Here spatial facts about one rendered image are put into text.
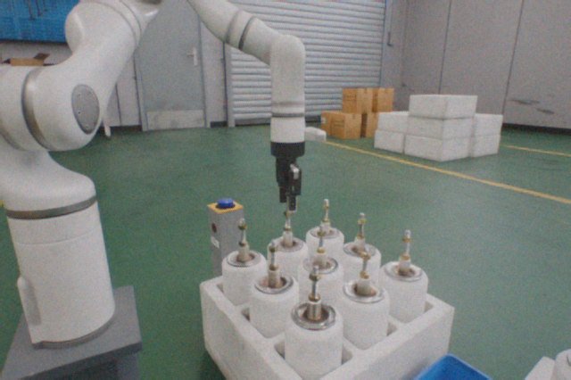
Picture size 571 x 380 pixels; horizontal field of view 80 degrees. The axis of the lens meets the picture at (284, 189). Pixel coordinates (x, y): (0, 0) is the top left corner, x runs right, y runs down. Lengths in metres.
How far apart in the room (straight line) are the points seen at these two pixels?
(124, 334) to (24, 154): 0.25
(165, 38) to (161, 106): 0.94
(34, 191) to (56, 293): 0.12
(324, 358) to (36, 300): 0.40
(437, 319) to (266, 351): 0.34
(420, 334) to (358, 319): 0.14
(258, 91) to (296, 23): 1.28
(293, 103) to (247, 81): 5.05
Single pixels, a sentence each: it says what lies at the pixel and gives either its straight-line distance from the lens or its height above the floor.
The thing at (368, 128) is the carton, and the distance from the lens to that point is 4.47.
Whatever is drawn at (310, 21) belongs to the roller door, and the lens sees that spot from 6.33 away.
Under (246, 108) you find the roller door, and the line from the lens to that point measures 5.73.
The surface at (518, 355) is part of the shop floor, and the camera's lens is 1.05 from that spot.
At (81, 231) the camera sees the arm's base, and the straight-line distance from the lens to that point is 0.47.
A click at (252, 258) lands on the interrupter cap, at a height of 0.25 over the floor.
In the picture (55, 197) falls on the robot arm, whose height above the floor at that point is 0.49.
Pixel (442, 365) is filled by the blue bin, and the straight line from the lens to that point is 0.78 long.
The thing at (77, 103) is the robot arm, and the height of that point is 0.59.
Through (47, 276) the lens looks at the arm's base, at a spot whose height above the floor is 0.40.
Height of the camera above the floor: 0.61
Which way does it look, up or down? 17 degrees down
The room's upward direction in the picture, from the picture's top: straight up
